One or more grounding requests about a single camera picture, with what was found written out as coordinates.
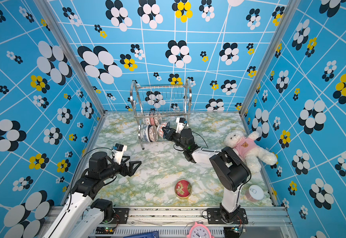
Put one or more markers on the pink alarm clock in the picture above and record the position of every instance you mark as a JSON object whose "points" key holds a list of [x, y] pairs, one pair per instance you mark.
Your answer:
{"points": [[199, 231]]}

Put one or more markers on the right green circuit board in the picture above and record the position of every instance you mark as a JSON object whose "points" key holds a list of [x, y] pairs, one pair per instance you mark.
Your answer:
{"points": [[231, 232]]}

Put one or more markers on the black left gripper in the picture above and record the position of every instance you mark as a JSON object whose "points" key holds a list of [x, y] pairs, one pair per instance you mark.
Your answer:
{"points": [[132, 170]]}

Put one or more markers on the green circuit board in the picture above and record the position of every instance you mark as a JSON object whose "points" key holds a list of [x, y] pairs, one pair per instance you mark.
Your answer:
{"points": [[104, 230], [231, 232]]}

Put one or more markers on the pink white round container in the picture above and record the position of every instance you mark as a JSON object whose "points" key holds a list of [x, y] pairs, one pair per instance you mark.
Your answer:
{"points": [[255, 193]]}

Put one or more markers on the dark blue patterned bowl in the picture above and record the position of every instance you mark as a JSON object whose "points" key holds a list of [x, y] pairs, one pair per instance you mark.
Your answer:
{"points": [[160, 129]]}

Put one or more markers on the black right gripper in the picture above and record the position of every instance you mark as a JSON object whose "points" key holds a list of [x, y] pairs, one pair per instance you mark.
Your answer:
{"points": [[172, 134]]}

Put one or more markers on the blue floral white bowl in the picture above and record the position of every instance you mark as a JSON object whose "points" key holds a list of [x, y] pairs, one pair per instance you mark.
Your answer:
{"points": [[145, 134]]}

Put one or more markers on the black leaf patterned bowl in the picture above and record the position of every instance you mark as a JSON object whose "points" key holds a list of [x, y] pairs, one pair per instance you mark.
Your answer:
{"points": [[152, 121]]}

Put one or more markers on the stainless steel dish rack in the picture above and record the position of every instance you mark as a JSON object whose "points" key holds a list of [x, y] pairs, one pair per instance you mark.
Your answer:
{"points": [[167, 101]]}

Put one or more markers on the blue box at front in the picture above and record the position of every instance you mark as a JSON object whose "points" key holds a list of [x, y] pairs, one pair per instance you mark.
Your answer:
{"points": [[154, 234]]}

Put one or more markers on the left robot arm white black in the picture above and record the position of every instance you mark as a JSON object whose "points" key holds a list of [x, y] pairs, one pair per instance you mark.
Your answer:
{"points": [[82, 212]]}

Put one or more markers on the white teddy bear pink shirt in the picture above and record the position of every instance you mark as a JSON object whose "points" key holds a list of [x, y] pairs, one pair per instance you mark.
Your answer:
{"points": [[248, 151]]}

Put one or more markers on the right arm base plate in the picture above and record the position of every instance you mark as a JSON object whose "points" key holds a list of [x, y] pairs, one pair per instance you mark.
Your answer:
{"points": [[214, 215]]}

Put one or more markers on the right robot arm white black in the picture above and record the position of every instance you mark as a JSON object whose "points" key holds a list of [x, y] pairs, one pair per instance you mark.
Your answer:
{"points": [[232, 173]]}

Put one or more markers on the left green circuit board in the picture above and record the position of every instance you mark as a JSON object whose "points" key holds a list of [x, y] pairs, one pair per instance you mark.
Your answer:
{"points": [[104, 230]]}

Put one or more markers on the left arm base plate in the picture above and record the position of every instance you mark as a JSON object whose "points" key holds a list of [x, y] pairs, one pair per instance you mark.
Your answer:
{"points": [[120, 216]]}

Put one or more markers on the red gold round tin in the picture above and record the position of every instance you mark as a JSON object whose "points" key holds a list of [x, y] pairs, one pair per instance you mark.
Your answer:
{"points": [[183, 189]]}

